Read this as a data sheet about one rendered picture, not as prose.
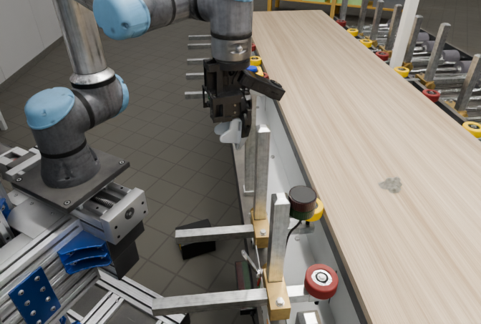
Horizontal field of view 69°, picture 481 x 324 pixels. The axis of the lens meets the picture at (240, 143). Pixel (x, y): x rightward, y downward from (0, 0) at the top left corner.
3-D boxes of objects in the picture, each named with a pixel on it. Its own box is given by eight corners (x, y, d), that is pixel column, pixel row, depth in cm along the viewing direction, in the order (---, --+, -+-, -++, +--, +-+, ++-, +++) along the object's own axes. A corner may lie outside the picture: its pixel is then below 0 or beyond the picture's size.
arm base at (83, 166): (30, 177, 96) (17, 148, 91) (75, 149, 108) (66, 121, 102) (68, 195, 91) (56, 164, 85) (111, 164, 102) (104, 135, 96)
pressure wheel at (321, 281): (305, 319, 88) (310, 292, 82) (298, 290, 95) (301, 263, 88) (336, 315, 89) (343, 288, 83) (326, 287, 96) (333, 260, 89)
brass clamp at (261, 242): (253, 249, 108) (253, 237, 105) (248, 217, 119) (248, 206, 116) (273, 247, 109) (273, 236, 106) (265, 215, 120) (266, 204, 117)
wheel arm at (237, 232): (176, 246, 109) (175, 237, 106) (177, 237, 111) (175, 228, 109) (313, 235, 112) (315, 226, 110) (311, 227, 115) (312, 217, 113)
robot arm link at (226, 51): (243, 27, 68) (260, 39, 62) (242, 50, 70) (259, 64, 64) (205, 31, 65) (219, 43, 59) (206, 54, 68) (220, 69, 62)
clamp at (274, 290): (269, 321, 85) (270, 310, 83) (260, 273, 96) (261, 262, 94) (292, 319, 86) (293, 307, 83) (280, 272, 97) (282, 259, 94)
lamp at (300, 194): (284, 269, 85) (291, 204, 73) (280, 250, 89) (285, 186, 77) (308, 267, 85) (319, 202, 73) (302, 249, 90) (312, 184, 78)
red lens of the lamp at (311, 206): (291, 212, 74) (292, 205, 72) (285, 194, 79) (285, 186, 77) (319, 211, 74) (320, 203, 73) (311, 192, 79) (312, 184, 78)
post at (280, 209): (265, 325, 100) (274, 202, 73) (263, 314, 103) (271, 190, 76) (277, 324, 100) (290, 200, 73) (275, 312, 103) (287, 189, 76)
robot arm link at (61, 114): (27, 145, 92) (8, 99, 84) (72, 123, 101) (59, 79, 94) (55, 160, 87) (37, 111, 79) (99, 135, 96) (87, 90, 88)
